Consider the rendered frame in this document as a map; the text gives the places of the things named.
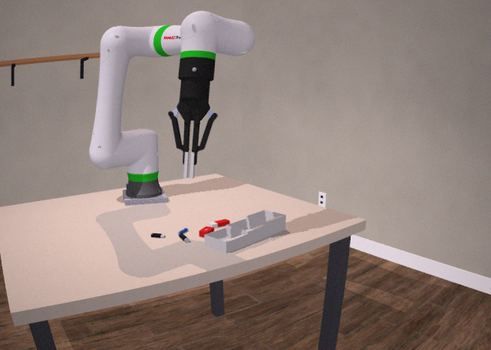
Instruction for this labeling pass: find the red 9v battery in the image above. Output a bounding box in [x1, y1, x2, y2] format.
[199, 226, 214, 237]

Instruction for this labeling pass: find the grey rack of three labelled bins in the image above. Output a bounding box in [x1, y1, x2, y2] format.
[204, 210, 286, 253]

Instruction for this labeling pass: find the black battery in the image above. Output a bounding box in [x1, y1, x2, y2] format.
[179, 233, 189, 243]

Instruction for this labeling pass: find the red and white eraser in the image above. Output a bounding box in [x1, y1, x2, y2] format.
[208, 219, 230, 228]

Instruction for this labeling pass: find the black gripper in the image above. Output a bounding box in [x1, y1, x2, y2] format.
[168, 79, 217, 179]

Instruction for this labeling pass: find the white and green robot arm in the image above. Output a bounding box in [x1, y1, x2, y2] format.
[89, 11, 255, 198]

